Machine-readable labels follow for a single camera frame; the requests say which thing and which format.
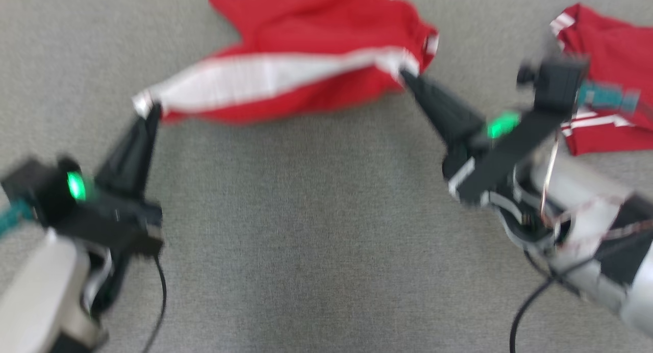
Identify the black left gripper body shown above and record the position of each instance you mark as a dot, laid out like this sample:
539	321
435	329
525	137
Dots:
112	218

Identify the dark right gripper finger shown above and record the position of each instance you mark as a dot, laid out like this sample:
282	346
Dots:
449	116

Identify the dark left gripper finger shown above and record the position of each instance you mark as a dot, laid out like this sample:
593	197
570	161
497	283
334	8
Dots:
132	159

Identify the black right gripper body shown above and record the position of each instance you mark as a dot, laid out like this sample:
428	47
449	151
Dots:
495	159

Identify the red basketball jersey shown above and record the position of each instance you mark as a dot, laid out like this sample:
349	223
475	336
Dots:
617	52
316	26

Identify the red basketball jersey top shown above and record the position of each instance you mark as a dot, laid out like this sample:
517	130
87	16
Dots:
617	52

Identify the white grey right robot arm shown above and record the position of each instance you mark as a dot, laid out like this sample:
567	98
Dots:
576	190

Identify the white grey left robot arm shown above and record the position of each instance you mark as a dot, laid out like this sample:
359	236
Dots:
35	297

